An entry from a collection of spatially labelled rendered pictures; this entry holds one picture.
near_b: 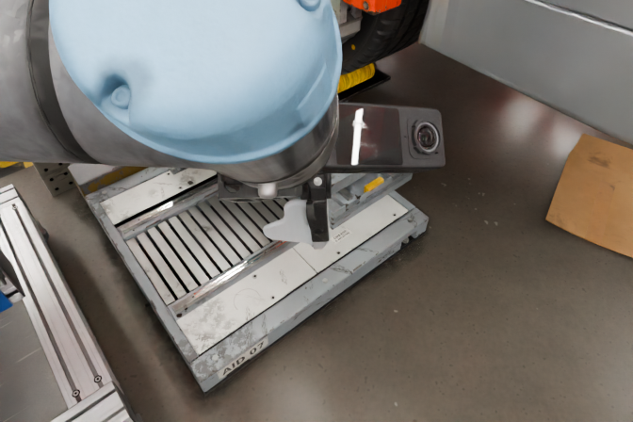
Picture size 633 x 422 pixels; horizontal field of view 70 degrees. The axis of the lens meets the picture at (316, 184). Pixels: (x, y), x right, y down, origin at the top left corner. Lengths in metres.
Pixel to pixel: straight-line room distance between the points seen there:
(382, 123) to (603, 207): 1.59
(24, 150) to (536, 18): 0.72
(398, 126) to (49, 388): 0.99
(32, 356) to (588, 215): 1.68
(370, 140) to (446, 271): 1.19
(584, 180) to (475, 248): 0.57
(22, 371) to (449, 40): 1.11
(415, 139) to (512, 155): 1.63
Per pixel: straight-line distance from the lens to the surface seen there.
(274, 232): 0.41
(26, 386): 1.20
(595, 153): 2.08
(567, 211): 1.79
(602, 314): 1.58
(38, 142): 0.18
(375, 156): 0.31
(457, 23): 0.88
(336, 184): 1.36
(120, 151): 0.16
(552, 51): 0.80
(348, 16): 0.98
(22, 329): 1.28
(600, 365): 1.48
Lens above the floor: 1.17
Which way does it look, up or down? 45 degrees down
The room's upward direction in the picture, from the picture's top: straight up
